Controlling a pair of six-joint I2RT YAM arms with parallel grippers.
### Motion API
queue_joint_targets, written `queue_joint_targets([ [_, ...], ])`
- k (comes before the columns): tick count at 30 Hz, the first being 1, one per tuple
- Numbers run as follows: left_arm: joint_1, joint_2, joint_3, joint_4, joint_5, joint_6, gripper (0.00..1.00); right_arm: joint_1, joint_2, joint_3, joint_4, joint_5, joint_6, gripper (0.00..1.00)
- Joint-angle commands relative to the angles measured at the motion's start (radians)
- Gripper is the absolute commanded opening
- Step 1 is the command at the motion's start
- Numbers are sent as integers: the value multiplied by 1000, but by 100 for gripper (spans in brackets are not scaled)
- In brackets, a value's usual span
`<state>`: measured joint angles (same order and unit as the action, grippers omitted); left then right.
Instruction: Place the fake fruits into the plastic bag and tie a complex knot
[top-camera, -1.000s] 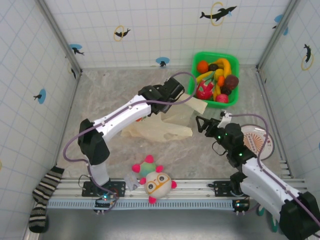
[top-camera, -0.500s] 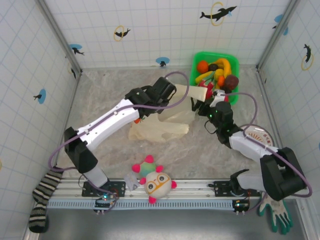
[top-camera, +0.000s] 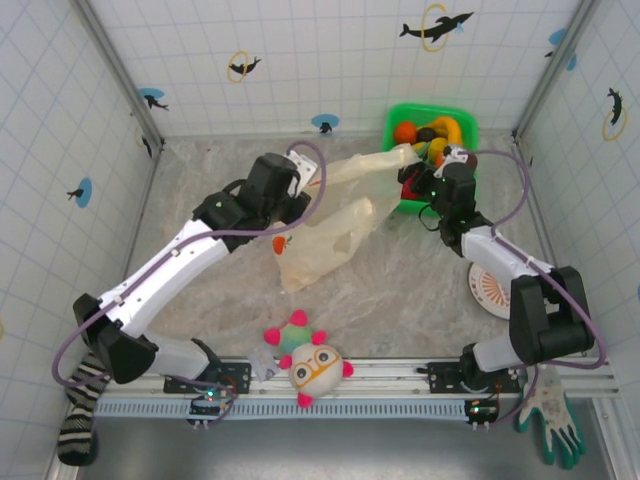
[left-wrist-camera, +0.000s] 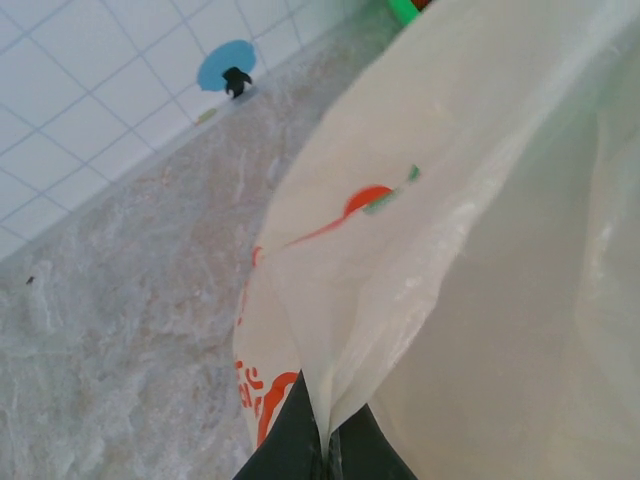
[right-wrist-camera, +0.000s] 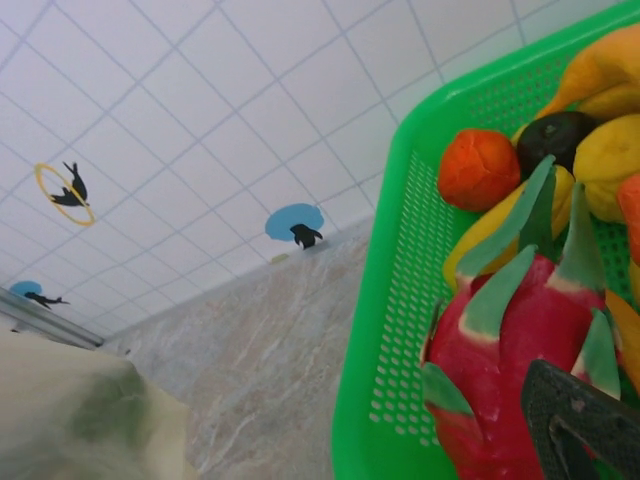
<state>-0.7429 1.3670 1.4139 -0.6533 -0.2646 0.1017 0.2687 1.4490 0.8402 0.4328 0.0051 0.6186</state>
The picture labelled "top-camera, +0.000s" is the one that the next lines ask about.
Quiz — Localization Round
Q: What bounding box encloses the grey metal frame post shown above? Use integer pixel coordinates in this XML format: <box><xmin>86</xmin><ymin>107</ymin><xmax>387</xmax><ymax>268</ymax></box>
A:
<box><xmin>69</xmin><ymin>0</ymin><xmax>166</xmax><ymax>151</ymax></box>
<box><xmin>512</xmin><ymin>0</ymin><xmax>601</xmax><ymax>141</ymax></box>

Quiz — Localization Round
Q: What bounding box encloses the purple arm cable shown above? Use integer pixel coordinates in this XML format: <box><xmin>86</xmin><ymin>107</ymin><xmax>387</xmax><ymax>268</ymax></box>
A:
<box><xmin>52</xmin><ymin>140</ymin><xmax>329</xmax><ymax>431</ymax></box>
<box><xmin>462</xmin><ymin>148</ymin><xmax>610</xmax><ymax>429</ymax></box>

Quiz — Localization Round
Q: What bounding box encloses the red fake fruit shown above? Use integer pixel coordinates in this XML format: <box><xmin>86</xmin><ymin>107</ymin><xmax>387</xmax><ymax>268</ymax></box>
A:
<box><xmin>401</xmin><ymin>172</ymin><xmax>425</xmax><ymax>201</ymax></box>

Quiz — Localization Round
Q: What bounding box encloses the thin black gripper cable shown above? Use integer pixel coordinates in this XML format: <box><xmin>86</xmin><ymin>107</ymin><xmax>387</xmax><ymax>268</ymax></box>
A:
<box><xmin>417</xmin><ymin>202</ymin><xmax>444</xmax><ymax>234</ymax></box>

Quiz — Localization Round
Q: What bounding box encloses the small white card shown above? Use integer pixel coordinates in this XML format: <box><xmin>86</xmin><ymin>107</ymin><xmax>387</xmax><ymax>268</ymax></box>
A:
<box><xmin>248</xmin><ymin>347</ymin><xmax>280</xmax><ymax>384</ymax></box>

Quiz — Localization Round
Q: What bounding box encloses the small fish ring sticker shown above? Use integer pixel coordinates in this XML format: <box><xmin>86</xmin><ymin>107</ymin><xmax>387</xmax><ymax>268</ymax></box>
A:
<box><xmin>134</xmin><ymin>124</ymin><xmax>154</xmax><ymax>159</ymax></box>

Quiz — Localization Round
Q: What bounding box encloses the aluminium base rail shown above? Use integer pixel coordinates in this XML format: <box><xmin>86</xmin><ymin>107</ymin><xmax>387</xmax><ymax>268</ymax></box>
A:
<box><xmin>107</xmin><ymin>355</ymin><xmax>619</xmax><ymax>400</ymax></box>

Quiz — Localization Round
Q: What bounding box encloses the blue whale sticker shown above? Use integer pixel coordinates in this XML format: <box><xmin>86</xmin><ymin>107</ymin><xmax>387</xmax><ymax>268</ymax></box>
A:
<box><xmin>544</xmin><ymin>28</ymin><xmax>579</xmax><ymax>72</ymax></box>

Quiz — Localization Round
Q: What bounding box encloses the large dolphin ring sticker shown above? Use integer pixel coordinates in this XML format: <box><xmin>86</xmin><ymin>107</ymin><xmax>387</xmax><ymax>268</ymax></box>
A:
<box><xmin>398</xmin><ymin>3</ymin><xmax>475</xmax><ymax>54</ymax></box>

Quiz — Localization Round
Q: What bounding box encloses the plush toy with glasses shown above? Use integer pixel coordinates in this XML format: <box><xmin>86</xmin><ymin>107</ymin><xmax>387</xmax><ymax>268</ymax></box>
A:
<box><xmin>263</xmin><ymin>309</ymin><xmax>355</xmax><ymax>410</ymax></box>

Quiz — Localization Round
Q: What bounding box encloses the translucent beige plastic bag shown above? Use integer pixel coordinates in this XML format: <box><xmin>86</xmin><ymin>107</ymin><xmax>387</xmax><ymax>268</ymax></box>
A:
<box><xmin>272</xmin><ymin>142</ymin><xmax>419</xmax><ymax>295</ymax></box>

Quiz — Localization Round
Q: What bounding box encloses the white green work glove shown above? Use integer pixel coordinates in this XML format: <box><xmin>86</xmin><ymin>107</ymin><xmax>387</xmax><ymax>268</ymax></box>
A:
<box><xmin>514</xmin><ymin>364</ymin><xmax>587</xmax><ymax>470</ymax></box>

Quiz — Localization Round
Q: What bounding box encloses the large orange-yellow fake banana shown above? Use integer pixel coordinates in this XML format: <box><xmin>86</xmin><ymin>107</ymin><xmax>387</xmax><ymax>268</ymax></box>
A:
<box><xmin>424</xmin><ymin>115</ymin><xmax>463</xmax><ymax>147</ymax></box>

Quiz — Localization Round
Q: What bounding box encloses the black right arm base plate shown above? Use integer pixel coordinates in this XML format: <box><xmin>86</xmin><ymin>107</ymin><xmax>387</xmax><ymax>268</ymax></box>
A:
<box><xmin>427</xmin><ymin>360</ymin><xmax>521</xmax><ymax>394</ymax></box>

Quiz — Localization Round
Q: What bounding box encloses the green plastic basket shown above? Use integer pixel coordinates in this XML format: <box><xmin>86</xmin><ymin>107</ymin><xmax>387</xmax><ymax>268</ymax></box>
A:
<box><xmin>380</xmin><ymin>102</ymin><xmax>480</xmax><ymax>217</ymax></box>

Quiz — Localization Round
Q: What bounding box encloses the black white striped sock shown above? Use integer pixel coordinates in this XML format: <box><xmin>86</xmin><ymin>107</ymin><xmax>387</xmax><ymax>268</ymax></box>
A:
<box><xmin>56</xmin><ymin>349</ymin><xmax>112</xmax><ymax>467</ymax></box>

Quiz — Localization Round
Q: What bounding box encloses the blue circle fish sticker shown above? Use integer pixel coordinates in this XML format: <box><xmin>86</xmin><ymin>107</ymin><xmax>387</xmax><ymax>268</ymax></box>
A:
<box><xmin>138</xmin><ymin>87</ymin><xmax>170</xmax><ymax>112</ymax></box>

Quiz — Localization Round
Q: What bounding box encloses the grey slotted cable duct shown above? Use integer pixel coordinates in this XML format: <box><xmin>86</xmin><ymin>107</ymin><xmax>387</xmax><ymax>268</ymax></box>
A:
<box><xmin>93</xmin><ymin>398</ymin><xmax>521</xmax><ymax>420</ymax></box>

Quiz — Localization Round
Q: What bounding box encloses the small dolphin ring sticker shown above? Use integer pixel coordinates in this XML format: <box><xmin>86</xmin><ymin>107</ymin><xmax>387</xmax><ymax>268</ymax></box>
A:
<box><xmin>227</xmin><ymin>49</ymin><xmax>263</xmax><ymax>84</ymax></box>

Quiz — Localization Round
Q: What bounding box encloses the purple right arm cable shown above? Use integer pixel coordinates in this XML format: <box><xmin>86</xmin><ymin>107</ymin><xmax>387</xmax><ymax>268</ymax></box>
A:
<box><xmin>462</xmin><ymin>148</ymin><xmax>610</xmax><ymax>429</ymax></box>

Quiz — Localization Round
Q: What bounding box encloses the seahorse yellow ring sticker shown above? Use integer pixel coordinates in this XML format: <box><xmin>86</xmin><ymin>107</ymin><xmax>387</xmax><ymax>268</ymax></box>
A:
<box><xmin>602</xmin><ymin>87</ymin><xmax>629</xmax><ymax>142</ymax></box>

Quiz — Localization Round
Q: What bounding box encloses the white plate orange print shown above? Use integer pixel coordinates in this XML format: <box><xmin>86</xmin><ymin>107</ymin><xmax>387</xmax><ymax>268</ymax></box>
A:
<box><xmin>467</xmin><ymin>262</ymin><xmax>516</xmax><ymax>321</ymax></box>

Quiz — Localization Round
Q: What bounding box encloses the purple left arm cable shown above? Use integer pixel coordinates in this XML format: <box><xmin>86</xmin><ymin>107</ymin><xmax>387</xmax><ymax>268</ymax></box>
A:
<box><xmin>52</xmin><ymin>140</ymin><xmax>329</xmax><ymax>431</ymax></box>

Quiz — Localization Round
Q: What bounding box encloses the blue oval penguin sticker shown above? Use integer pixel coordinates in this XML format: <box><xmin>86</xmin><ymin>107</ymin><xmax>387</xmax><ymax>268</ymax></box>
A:
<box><xmin>310</xmin><ymin>113</ymin><xmax>340</xmax><ymax>135</ymax></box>

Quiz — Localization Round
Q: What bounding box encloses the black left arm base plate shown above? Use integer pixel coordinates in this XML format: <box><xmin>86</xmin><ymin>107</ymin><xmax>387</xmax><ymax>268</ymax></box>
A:
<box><xmin>163</xmin><ymin>362</ymin><xmax>253</xmax><ymax>396</ymax></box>

